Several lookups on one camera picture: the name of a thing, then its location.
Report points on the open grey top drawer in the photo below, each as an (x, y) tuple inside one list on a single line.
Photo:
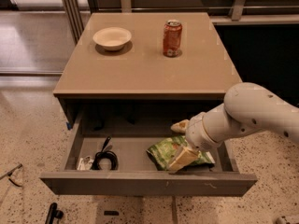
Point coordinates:
[(136, 174)]

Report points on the grey cabinet with counter top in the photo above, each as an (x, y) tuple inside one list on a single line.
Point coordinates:
[(140, 70)]

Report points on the orange soda can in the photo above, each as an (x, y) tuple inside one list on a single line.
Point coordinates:
[(172, 38)]

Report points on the small white packet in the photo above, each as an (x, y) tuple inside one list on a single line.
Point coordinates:
[(85, 164)]

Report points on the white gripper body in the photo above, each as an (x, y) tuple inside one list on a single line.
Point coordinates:
[(196, 133)]

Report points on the white paper bowl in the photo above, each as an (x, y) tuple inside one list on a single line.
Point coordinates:
[(112, 38)]

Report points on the black tool on floor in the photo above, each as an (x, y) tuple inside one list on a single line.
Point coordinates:
[(53, 213)]

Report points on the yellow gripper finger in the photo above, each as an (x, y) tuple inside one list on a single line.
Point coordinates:
[(183, 157), (180, 127)]

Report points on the green jalapeno chip bag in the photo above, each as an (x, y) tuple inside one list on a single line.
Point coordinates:
[(162, 152)]

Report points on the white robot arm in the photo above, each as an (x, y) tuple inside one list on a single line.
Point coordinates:
[(247, 108)]

